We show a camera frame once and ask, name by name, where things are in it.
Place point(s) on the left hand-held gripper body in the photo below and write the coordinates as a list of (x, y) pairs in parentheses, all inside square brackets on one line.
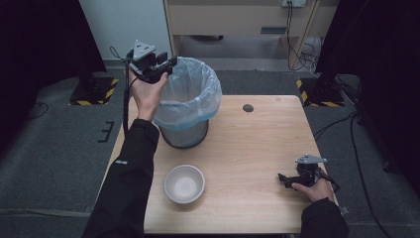
[(147, 67)]

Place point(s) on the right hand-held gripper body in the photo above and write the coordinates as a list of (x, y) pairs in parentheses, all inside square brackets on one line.
[(308, 172)]

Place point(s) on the translucent blue plastic bin liner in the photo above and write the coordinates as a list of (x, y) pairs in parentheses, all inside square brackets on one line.
[(194, 95)]

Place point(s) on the grey mesh trash can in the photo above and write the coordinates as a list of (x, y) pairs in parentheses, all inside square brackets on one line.
[(186, 135)]

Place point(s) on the white bowl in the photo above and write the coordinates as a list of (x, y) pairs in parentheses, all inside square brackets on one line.
[(184, 185)]

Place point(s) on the person's right hand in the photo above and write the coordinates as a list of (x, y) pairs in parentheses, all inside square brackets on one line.
[(319, 193)]

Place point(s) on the person's left hand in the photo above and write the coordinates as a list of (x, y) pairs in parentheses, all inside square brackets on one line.
[(147, 97)]

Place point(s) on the black hazard-striped stand base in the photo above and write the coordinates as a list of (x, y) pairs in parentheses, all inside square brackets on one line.
[(318, 94), (95, 92)]

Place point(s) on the beige wooden cabinet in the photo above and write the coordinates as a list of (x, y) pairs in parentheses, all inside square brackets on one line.
[(231, 18)]

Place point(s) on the black curtain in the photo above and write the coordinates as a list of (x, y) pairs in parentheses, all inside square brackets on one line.
[(386, 66), (39, 43)]

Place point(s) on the white wall power outlet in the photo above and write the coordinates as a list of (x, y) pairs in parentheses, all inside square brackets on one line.
[(294, 2)]

